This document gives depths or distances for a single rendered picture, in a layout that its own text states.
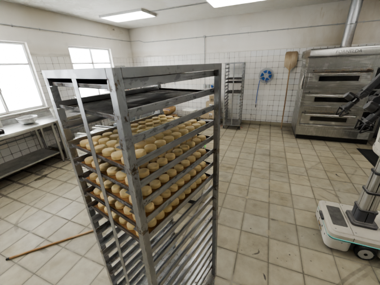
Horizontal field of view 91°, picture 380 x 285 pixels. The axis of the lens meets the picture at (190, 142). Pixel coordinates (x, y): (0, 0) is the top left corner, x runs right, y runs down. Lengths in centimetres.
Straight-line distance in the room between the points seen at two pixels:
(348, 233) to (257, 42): 488
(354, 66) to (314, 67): 69
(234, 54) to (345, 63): 263
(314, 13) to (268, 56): 126
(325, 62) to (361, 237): 356
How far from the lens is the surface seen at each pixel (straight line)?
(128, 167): 64
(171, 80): 76
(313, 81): 506
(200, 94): 94
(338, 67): 519
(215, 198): 134
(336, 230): 248
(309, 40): 607
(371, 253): 266
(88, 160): 100
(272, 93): 606
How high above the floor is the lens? 182
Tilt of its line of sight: 23 degrees down
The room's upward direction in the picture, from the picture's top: 2 degrees counter-clockwise
